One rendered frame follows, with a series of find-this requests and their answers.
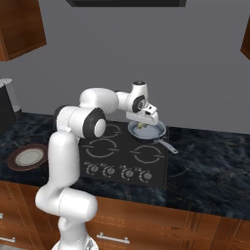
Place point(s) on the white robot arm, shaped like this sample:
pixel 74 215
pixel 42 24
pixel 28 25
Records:
pixel 62 156

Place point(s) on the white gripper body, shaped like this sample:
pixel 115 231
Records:
pixel 143 118

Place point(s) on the dark frying pan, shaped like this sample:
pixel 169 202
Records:
pixel 153 132

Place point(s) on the dark extractor hood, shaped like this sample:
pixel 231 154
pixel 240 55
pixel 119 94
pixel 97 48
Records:
pixel 127 2

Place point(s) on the black hob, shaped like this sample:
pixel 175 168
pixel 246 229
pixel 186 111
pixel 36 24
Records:
pixel 130 162

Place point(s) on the wooden wall cupboard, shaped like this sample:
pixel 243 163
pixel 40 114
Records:
pixel 18 26
pixel 246 44

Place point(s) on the black coffee machine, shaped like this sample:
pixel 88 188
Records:
pixel 6 107

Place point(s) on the brown rimmed white plate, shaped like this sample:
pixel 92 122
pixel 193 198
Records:
pixel 27 157

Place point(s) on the wooden drawer front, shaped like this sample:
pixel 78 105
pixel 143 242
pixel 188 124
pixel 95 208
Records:
pixel 153 224
pixel 14 201
pixel 22 239

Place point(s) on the wooden cupboard door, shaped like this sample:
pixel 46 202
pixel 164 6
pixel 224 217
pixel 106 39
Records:
pixel 232 236

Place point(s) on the black hob knob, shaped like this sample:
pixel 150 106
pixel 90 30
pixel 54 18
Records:
pixel 108 170
pixel 127 173
pixel 93 168
pixel 145 176

